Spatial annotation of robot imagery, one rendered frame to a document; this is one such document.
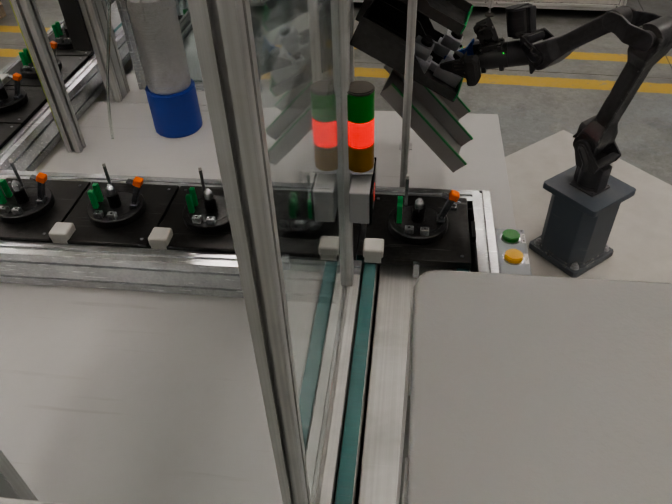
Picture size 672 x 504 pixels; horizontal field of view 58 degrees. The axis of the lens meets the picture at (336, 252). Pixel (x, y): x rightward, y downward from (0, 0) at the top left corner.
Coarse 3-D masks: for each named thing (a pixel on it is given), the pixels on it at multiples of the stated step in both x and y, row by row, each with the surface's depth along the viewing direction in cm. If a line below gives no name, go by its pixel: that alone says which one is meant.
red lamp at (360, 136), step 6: (372, 120) 104; (348, 126) 105; (354, 126) 104; (360, 126) 104; (366, 126) 104; (372, 126) 105; (348, 132) 106; (354, 132) 105; (360, 132) 104; (366, 132) 105; (372, 132) 106; (348, 138) 107; (354, 138) 106; (360, 138) 105; (366, 138) 106; (372, 138) 107; (348, 144) 107; (354, 144) 106; (360, 144) 106; (366, 144) 106; (372, 144) 107
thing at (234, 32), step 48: (192, 0) 35; (240, 0) 36; (240, 48) 37; (240, 96) 39; (240, 144) 42; (240, 192) 45; (240, 240) 48; (288, 336) 58; (288, 384) 60; (288, 432) 65; (288, 480) 74
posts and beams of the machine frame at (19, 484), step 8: (0, 456) 76; (0, 464) 76; (8, 464) 78; (8, 472) 78; (16, 472) 80; (8, 480) 78; (16, 480) 80; (16, 488) 80; (24, 488) 81; (24, 496) 82; (32, 496) 83
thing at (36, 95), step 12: (0, 84) 193; (0, 96) 194; (12, 96) 196; (24, 96) 196; (36, 96) 200; (0, 108) 191; (12, 108) 193; (24, 108) 194; (36, 108) 194; (0, 120) 189; (12, 120) 188; (24, 120) 188
